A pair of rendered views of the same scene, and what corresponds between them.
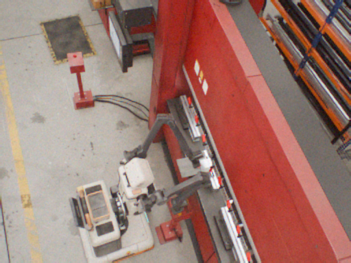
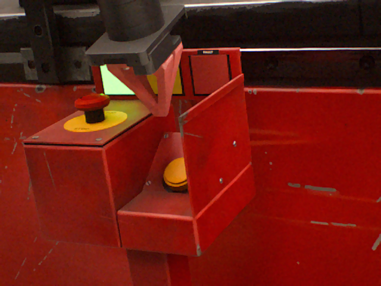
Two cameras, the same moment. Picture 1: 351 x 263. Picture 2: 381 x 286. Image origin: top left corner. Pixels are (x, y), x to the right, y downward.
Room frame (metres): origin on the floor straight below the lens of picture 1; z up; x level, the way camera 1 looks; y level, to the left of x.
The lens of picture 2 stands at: (0.48, 0.20, 1.01)
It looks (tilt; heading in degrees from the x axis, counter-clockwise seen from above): 18 degrees down; 328
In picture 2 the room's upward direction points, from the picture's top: 8 degrees counter-clockwise
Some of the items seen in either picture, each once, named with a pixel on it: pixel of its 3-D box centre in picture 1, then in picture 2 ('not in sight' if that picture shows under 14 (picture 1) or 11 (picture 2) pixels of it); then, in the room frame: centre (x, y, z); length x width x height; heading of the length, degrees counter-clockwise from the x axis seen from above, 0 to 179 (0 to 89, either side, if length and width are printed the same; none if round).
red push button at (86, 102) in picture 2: not in sight; (93, 111); (1.23, -0.14, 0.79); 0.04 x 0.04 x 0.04
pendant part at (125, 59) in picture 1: (121, 42); not in sight; (2.41, 0.66, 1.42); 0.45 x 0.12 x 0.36; 31
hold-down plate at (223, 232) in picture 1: (223, 231); not in sight; (1.00, -0.56, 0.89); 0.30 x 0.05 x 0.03; 26
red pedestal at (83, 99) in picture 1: (79, 81); not in sight; (2.62, 1.25, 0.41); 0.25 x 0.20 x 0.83; 116
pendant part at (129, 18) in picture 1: (129, 27); not in sight; (2.49, 0.61, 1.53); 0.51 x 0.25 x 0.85; 31
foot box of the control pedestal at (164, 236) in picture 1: (168, 230); not in sight; (1.18, -0.15, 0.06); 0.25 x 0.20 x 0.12; 120
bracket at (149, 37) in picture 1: (145, 49); not in sight; (2.62, 0.47, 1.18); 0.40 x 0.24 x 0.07; 26
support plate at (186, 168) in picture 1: (192, 166); not in sight; (1.50, -0.22, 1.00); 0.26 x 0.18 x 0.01; 116
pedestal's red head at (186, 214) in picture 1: (179, 207); (140, 145); (1.19, -0.17, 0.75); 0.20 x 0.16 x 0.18; 30
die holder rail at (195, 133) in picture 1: (189, 118); not in sight; (2.06, -0.11, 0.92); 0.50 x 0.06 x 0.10; 26
